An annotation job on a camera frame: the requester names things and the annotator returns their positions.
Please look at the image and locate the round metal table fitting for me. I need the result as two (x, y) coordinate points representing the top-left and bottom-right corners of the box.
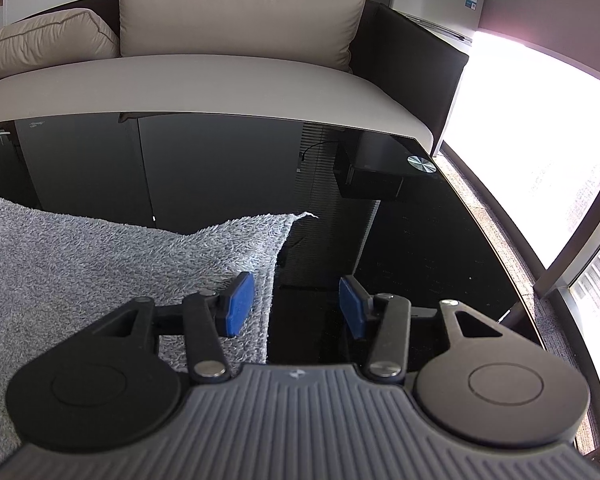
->
(407, 155), (437, 175)

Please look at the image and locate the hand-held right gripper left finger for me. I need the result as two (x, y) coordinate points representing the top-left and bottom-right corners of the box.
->
(87, 271), (255, 384)

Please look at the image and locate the grey terry towel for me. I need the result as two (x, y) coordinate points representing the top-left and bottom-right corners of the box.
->
(0, 189), (319, 458)

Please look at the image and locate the small beige cushion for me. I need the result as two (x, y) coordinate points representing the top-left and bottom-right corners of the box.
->
(0, 8), (121, 81)

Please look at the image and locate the large beige cushion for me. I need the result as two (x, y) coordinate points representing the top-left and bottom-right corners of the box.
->
(115, 0), (376, 74)

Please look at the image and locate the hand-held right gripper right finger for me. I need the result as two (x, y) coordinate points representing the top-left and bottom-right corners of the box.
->
(339, 275), (511, 380)

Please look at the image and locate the beige and dark brown sofa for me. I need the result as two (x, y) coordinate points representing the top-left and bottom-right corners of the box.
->
(0, 0), (471, 158)

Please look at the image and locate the grey window frame post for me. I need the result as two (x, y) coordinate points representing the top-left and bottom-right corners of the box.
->
(532, 150), (600, 302)

